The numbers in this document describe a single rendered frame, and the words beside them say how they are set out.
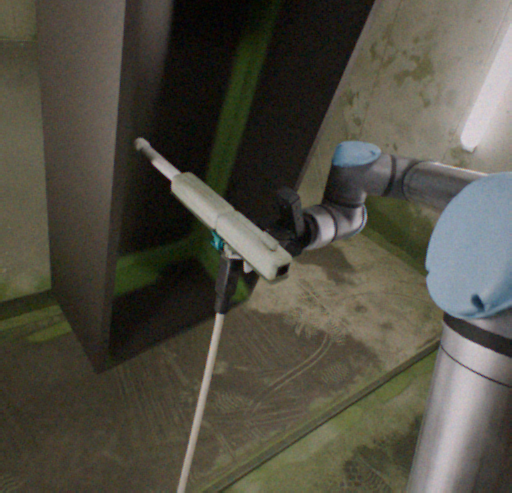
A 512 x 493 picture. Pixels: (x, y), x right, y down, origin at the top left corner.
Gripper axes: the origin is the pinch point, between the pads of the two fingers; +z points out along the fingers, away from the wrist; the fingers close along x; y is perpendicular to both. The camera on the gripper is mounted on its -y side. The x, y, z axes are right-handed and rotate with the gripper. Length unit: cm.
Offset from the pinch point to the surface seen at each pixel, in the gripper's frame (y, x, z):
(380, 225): 96, 73, -214
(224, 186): 29, 60, -49
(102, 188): 1.7, 26.8, 11.2
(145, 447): 110, 24, -5
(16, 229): 80, 127, 6
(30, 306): 110, 109, 7
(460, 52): -23, 71, -209
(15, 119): 41, 155, -5
